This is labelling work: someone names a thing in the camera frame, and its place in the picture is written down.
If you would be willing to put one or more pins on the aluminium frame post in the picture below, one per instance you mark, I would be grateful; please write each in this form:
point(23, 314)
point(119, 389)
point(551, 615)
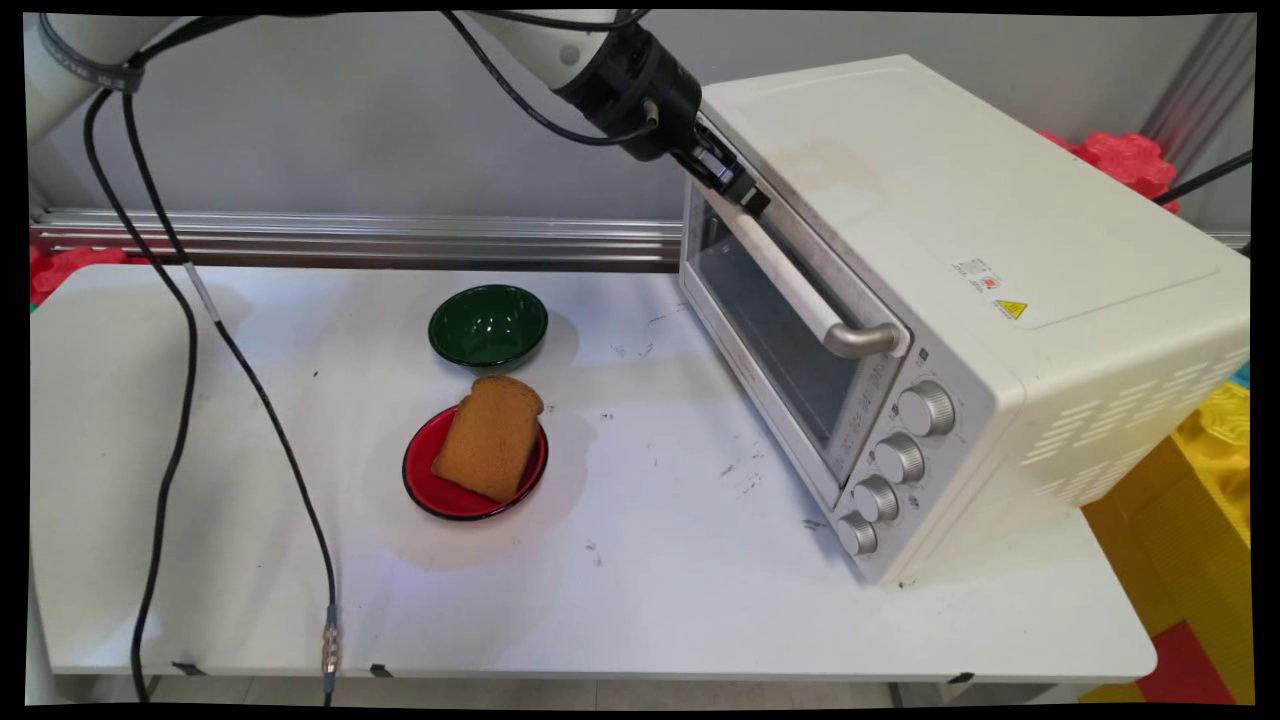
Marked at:
point(1205, 85)

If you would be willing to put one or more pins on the red foam puzzle mat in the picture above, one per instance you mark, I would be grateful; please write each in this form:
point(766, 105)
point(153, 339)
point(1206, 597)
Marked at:
point(1125, 160)
point(65, 268)

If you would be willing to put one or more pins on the white toaster oven body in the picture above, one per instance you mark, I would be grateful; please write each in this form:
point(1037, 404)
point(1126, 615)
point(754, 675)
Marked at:
point(1000, 200)

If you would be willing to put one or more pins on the white label sticker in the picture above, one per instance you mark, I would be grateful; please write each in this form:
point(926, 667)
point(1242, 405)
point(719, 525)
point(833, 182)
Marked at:
point(978, 274)

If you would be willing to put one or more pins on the brown toast bread slice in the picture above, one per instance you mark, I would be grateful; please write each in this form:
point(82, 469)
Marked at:
point(489, 438)

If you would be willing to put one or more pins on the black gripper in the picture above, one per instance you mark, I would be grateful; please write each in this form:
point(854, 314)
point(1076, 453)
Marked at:
point(635, 95)

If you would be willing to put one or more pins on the red plate with black rim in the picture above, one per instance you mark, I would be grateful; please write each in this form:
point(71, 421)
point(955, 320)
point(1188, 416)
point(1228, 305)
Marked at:
point(440, 490)

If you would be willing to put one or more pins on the large silver oven knob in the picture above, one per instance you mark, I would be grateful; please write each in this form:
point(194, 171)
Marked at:
point(926, 408)

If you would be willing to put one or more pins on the aluminium rail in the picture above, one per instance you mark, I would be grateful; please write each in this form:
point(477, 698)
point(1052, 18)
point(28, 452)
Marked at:
point(350, 238)

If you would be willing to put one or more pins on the yellow triangle warning sticker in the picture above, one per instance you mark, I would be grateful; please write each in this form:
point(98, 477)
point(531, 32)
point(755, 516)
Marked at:
point(1011, 309)

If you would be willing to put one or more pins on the yellow foam puzzle mat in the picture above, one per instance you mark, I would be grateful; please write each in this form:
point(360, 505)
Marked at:
point(1190, 540)

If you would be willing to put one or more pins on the red foam floor tile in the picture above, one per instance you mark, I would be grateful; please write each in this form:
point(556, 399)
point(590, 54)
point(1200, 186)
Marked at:
point(1185, 670)

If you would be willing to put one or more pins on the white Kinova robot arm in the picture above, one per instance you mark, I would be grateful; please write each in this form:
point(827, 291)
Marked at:
point(80, 55)

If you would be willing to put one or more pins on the dark green bowl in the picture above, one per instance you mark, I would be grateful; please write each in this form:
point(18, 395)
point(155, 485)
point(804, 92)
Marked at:
point(488, 325)

